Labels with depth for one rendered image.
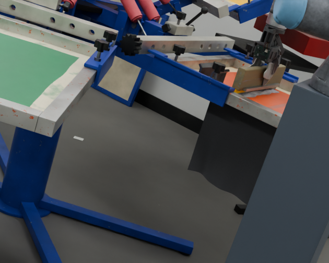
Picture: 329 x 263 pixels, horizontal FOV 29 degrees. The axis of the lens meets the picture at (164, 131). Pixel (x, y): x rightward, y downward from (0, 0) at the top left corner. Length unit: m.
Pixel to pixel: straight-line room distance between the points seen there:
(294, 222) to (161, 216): 1.92
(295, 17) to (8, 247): 1.75
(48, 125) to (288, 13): 0.56
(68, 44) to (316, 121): 0.97
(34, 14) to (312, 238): 1.20
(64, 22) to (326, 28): 1.02
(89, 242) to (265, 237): 1.53
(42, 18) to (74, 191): 1.37
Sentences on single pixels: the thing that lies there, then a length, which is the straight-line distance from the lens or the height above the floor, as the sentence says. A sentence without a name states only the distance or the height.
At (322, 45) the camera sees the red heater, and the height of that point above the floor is 1.08.
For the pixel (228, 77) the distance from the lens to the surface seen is 2.41.
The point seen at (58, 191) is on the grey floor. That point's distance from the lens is 3.28.
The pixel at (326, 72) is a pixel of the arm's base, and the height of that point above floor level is 1.24.
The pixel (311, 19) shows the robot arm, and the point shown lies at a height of 1.34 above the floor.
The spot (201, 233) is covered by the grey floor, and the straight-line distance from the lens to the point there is 3.31.
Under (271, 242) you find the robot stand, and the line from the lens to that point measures 1.49.
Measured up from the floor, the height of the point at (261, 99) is 0.95.
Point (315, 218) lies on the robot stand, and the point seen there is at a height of 0.94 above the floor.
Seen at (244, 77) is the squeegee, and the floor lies 1.03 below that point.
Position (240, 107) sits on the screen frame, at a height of 0.96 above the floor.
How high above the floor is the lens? 1.46
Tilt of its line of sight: 19 degrees down
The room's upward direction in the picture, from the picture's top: 18 degrees clockwise
